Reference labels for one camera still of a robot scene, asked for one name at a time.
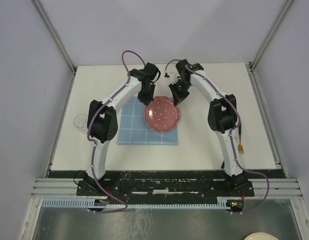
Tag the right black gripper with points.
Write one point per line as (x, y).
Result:
(177, 97)

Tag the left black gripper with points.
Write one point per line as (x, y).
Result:
(147, 100)

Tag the pink dotted plate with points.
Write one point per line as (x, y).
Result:
(161, 115)

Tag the blue checked cloth placemat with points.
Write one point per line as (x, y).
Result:
(133, 129)

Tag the clear plastic cup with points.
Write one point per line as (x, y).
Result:
(80, 123)

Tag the green handled gold fork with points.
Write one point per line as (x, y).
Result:
(240, 146)

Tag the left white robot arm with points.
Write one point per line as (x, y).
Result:
(102, 122)

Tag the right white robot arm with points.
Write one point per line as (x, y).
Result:
(222, 118)

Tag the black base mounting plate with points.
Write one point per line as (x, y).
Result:
(143, 186)

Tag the cream plate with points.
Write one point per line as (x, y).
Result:
(260, 236)

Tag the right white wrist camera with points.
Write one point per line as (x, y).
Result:
(172, 76)

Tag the left aluminium frame post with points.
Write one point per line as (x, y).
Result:
(43, 14)

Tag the aluminium frame post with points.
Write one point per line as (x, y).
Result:
(274, 28)
(43, 14)

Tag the light blue cable duct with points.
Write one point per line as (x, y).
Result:
(97, 203)

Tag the right aluminium frame post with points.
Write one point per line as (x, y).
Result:
(274, 28)

